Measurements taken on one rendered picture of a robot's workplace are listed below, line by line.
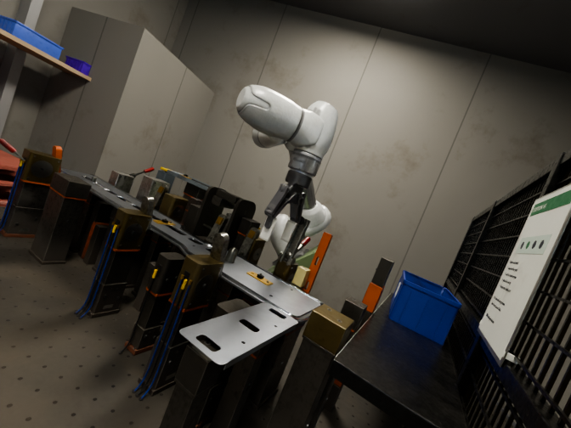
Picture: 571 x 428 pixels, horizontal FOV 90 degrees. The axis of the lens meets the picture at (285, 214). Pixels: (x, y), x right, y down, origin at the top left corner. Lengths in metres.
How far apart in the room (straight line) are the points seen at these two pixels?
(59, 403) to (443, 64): 3.95
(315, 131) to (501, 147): 3.16
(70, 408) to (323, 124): 0.87
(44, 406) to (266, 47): 3.91
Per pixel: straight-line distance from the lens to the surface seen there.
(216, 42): 4.44
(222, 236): 0.75
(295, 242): 1.00
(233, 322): 0.61
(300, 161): 0.83
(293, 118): 0.80
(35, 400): 0.85
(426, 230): 3.53
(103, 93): 3.18
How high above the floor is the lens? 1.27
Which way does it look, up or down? 4 degrees down
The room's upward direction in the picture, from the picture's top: 21 degrees clockwise
